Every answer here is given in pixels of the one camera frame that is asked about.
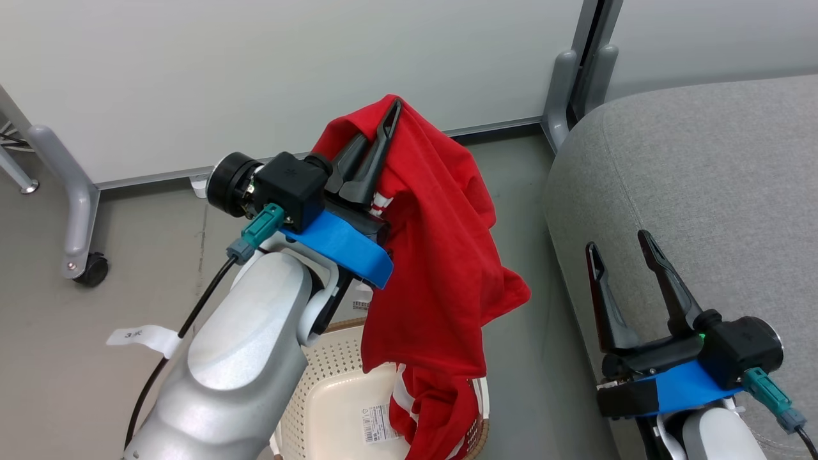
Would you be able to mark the cream perforated laundry basket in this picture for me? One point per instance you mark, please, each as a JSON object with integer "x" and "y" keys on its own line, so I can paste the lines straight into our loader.
{"x": 332, "y": 409}

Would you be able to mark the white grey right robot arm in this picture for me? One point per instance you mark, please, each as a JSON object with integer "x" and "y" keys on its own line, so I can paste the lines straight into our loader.
{"x": 716, "y": 434}

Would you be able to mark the white partition with grey post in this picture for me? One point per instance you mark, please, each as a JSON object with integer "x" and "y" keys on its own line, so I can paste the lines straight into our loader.
{"x": 703, "y": 38}

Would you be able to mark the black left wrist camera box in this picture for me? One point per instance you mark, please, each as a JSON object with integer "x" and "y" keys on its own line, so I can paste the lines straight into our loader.
{"x": 287, "y": 185}

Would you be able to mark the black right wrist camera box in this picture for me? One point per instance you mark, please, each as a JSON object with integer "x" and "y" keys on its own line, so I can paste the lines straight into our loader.
{"x": 744, "y": 351}

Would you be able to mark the white rolling partition with caster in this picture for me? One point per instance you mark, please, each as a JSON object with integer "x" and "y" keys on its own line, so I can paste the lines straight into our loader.
{"x": 255, "y": 76}

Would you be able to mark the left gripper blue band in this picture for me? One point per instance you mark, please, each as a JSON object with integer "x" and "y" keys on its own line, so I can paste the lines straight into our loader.
{"x": 348, "y": 246}

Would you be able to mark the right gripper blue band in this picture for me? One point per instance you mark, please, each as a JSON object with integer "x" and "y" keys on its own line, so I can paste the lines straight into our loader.
{"x": 671, "y": 383}

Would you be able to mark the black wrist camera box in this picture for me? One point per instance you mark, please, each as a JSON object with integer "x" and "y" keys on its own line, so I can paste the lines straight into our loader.
{"x": 287, "y": 185}
{"x": 744, "y": 351}

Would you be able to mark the red garment with white stripes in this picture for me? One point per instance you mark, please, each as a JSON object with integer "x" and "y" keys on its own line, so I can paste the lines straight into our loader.
{"x": 441, "y": 255}

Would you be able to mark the white barcode sticker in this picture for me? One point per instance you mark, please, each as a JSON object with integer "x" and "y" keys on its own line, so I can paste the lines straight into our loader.
{"x": 381, "y": 423}

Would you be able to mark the grey fabric sofa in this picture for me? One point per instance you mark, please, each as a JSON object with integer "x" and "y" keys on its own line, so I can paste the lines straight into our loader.
{"x": 703, "y": 191}

